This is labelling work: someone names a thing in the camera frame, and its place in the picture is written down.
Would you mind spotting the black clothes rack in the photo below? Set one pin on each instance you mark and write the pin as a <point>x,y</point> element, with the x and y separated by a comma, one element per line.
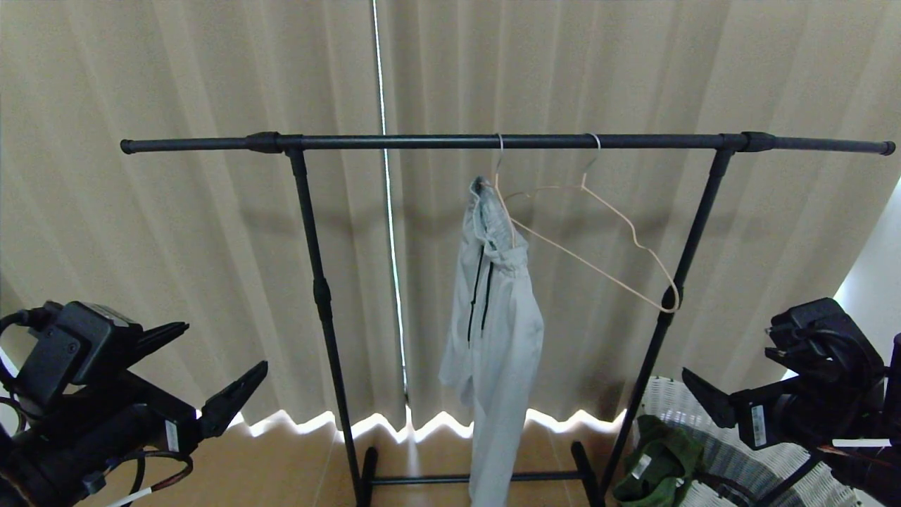
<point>422,141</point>

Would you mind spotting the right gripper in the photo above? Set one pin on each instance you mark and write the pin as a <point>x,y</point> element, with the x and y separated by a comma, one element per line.
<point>809,415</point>

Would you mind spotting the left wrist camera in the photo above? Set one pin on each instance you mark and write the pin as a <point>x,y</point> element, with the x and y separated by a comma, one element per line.
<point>70,348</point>

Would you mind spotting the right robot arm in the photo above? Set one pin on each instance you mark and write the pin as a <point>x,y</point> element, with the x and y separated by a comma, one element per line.
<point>873,465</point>

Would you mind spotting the pink clothes hanger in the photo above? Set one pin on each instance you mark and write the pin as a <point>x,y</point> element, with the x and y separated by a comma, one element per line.
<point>633,236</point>
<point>498,186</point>

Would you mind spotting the white laundry basket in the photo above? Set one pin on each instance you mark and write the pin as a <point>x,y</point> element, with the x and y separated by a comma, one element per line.
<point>732,458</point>

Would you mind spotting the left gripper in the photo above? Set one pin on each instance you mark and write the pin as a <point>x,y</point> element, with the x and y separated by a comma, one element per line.
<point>120,422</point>

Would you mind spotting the pale grey shorts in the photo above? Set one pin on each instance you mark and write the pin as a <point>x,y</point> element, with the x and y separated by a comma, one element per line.
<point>500,338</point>

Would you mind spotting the green garment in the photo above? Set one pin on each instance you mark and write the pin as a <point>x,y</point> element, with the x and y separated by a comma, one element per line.
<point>662,458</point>

